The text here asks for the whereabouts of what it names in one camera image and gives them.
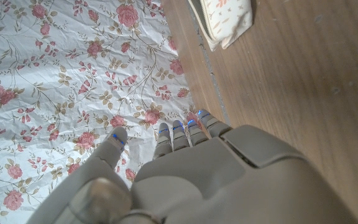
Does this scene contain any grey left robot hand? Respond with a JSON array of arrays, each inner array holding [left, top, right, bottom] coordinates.
[[26, 108, 358, 224]]

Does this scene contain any cream patterned pen bag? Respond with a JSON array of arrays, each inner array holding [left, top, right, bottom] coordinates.
[[187, 0, 254, 52]]

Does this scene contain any floral backdrop cloth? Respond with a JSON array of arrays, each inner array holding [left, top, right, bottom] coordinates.
[[0, 0, 198, 224]]

